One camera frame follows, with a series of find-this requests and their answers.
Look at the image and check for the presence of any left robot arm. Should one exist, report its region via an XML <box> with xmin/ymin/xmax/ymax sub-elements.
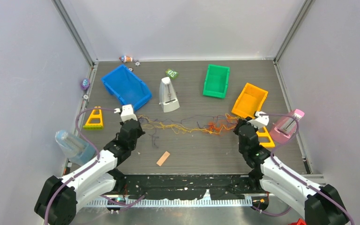
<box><xmin>34</xmin><ymin>119</ymin><xmax>145</xmax><ymax>225</ymax></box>

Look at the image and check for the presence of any right yellow triangle block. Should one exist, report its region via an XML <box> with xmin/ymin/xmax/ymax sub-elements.
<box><xmin>256</xmin><ymin>127</ymin><xmax>276</xmax><ymax>148</ymax></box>

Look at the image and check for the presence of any tan wooden stick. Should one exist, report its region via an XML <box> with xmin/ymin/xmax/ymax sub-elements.
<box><xmin>156</xmin><ymin>151</ymin><xmax>170</xmax><ymax>166</ymax></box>

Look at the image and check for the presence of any white metronome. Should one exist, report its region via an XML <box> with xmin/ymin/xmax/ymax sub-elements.
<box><xmin>158</xmin><ymin>77</ymin><xmax>180</xmax><ymax>113</ymax></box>

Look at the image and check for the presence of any purple thin cable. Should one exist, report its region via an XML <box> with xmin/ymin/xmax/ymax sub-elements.
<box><xmin>142</xmin><ymin>114</ymin><xmax>230</xmax><ymax>149</ymax></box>

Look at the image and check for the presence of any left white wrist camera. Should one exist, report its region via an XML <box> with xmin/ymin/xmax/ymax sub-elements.
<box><xmin>120</xmin><ymin>104</ymin><xmax>138</xmax><ymax>122</ymax></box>

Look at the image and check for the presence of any blue plastic bin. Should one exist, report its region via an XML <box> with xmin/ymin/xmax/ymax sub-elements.
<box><xmin>101</xmin><ymin>65</ymin><xmax>152</xmax><ymax>111</ymax></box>

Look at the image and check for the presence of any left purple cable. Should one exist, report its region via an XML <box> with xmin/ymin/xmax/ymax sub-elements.
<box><xmin>43</xmin><ymin>107</ymin><xmax>121</xmax><ymax>225</ymax></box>

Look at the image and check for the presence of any purple small toy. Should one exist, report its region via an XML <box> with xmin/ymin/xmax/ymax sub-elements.
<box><xmin>80</xmin><ymin>78</ymin><xmax>90</xmax><ymax>91</ymax></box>

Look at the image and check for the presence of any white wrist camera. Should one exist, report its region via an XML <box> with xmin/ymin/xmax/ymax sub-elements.
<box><xmin>120</xmin><ymin>104</ymin><xmax>138</xmax><ymax>122</ymax></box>
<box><xmin>248</xmin><ymin>111</ymin><xmax>270</xmax><ymax>129</ymax></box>

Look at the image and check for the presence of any left yellow triangle block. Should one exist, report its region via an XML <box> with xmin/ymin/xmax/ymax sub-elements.
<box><xmin>83</xmin><ymin>106</ymin><xmax>104</xmax><ymax>130</ymax></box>

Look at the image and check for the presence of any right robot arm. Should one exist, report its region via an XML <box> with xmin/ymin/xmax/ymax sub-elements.
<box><xmin>234</xmin><ymin>119</ymin><xmax>355</xmax><ymax>225</ymax></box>

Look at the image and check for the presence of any red object at corner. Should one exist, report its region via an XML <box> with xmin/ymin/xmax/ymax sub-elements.
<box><xmin>289</xmin><ymin>218</ymin><xmax>307</xmax><ymax>225</ymax></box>

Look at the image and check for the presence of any small figurine toy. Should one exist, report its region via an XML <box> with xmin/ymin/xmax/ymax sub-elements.
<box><xmin>119</xmin><ymin>55</ymin><xmax>133</xmax><ymax>63</ymax></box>

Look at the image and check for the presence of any green plastic bin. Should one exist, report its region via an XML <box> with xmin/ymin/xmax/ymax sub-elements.
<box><xmin>202</xmin><ymin>64</ymin><xmax>230</xmax><ymax>99</ymax></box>

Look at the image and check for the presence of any blue transparent metronome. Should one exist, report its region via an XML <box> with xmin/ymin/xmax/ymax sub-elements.
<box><xmin>55</xmin><ymin>130</ymin><xmax>96</xmax><ymax>166</ymax></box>

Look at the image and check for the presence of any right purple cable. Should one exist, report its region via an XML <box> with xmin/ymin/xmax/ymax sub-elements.
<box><xmin>251</xmin><ymin>113</ymin><xmax>356</xmax><ymax>225</ymax></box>

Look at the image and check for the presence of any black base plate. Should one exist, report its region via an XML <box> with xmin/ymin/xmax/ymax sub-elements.
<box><xmin>106</xmin><ymin>174</ymin><xmax>267</xmax><ymax>200</ymax></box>

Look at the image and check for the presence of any orange plastic bin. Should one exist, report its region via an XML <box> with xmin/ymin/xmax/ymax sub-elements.
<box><xmin>231</xmin><ymin>83</ymin><xmax>268</xmax><ymax>118</ymax></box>

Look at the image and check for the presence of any green number tile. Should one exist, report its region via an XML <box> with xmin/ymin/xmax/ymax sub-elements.
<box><xmin>165</xmin><ymin>69</ymin><xmax>179</xmax><ymax>79</ymax></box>

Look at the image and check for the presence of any pink metronome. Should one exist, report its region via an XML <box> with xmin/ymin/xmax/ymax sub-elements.
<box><xmin>269</xmin><ymin>109</ymin><xmax>305</xmax><ymax>144</ymax></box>

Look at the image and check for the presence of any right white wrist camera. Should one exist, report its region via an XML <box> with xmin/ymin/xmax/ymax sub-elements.
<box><xmin>248</xmin><ymin>111</ymin><xmax>270</xmax><ymax>129</ymax></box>

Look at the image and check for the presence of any yellow triangle block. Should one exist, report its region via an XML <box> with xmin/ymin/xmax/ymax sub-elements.
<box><xmin>83</xmin><ymin>106</ymin><xmax>104</xmax><ymax>130</ymax></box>
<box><xmin>256</xmin><ymin>127</ymin><xmax>276</xmax><ymax>148</ymax></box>

